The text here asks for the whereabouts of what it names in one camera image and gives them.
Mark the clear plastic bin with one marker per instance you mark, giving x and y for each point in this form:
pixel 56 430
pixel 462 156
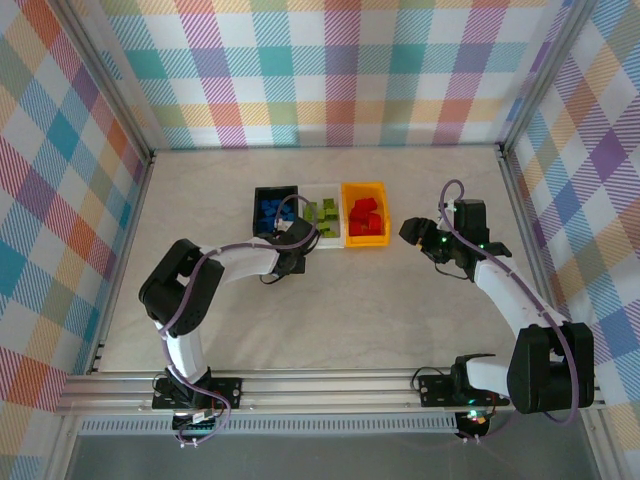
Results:
pixel 322 242

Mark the long green lego brick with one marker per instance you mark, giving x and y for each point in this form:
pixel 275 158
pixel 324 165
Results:
pixel 312 210

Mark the yellow-orange plastic bin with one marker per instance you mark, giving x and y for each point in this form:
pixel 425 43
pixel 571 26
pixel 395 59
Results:
pixel 367 241

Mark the black plastic bin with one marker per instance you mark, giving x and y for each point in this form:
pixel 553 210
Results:
pixel 257 195

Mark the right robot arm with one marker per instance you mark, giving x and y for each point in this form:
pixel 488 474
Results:
pixel 510 295

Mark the black controller board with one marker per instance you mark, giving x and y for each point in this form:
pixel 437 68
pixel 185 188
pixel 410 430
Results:
pixel 477 422
pixel 197 429

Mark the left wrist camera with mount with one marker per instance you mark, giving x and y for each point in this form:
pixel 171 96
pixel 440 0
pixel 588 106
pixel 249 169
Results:
pixel 282 226

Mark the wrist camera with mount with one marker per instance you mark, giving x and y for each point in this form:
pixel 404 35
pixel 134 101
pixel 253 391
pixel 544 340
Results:
pixel 282 226
pixel 451 206

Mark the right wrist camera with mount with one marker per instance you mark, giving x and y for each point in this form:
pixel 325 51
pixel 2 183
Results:
pixel 451 206

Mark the aluminium side rail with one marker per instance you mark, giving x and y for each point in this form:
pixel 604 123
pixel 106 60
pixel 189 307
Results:
pixel 131 225
pixel 525 225

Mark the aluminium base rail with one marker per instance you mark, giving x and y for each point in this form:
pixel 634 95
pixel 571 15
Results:
pixel 325 387

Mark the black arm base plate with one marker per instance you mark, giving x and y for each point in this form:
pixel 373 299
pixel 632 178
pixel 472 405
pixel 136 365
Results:
pixel 435 390
pixel 227 392

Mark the aluminium frame post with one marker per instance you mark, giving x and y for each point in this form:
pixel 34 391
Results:
pixel 107 75
pixel 543 75

